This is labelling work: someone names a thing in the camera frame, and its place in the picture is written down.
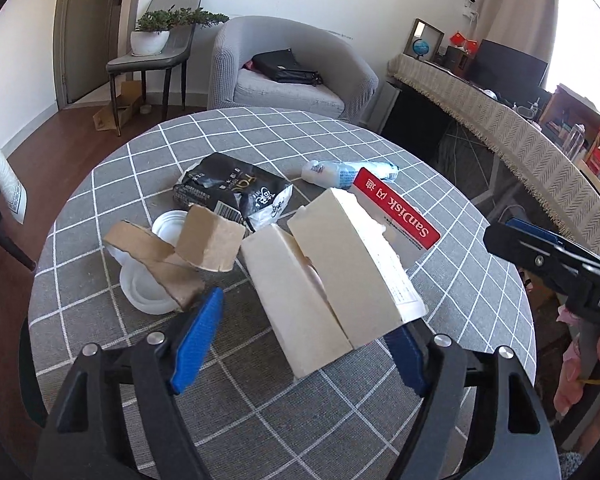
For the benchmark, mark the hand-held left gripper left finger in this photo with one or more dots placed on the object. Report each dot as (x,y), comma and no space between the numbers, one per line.
(200,330)

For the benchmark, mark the person's right hand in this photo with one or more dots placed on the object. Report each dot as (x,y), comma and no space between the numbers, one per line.
(567,385)

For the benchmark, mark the black monitor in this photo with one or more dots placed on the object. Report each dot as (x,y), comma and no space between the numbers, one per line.
(510,67)

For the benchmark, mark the white tablecloth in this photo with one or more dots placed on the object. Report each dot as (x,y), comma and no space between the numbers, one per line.
(0,175)

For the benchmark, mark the white plastic tub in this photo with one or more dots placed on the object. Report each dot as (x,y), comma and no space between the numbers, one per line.
(145,295)

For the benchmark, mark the red label flat box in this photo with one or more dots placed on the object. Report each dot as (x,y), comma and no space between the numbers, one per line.
(395,210)

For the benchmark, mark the small red flags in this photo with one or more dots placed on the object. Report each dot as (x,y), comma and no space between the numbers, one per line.
(465,42)

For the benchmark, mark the white plastic lid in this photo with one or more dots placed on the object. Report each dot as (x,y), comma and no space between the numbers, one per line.
(167,222)

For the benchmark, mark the wooden picture frame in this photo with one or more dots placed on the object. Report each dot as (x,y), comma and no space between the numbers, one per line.
(436,35)

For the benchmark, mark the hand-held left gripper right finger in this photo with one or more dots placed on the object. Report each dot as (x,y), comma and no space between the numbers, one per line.
(405,357)

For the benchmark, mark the grey checked tablecloth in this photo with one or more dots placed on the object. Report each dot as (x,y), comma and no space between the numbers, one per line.
(130,170)

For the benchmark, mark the small blue globe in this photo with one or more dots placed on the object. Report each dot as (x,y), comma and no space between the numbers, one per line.
(421,47)

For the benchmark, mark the black table leg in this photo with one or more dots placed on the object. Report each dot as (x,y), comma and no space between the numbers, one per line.
(5,240)

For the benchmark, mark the flat cardboard box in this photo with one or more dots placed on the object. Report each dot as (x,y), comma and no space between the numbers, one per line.
(122,105)

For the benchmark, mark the torn brown cardboard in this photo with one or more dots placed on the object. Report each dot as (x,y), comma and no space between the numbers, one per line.
(210,240)

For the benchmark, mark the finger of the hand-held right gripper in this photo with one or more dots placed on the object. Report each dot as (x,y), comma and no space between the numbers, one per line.
(532,230)
(525,257)

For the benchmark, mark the long table beige cloth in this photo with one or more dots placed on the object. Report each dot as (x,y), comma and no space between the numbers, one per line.
(505,125)

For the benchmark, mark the wooden shelf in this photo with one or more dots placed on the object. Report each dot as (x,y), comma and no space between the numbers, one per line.
(565,110)

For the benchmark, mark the potted plant white pot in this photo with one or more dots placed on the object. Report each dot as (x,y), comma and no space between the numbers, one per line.
(150,40)

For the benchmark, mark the white security camera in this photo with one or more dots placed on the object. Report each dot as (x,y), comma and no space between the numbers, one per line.
(472,0)

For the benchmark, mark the grey door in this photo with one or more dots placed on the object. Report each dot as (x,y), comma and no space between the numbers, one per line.
(85,35)

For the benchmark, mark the grey armchair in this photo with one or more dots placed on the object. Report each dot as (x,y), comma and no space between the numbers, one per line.
(290,95)

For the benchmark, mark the black foil bag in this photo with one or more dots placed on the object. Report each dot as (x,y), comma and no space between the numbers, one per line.
(220,180)

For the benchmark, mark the clear plastic bottle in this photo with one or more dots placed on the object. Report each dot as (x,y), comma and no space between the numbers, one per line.
(330,172)

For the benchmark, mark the grey dining chair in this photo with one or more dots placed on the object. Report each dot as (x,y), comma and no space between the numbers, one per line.
(145,60)

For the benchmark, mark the black handbag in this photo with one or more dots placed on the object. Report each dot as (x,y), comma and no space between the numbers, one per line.
(285,67)

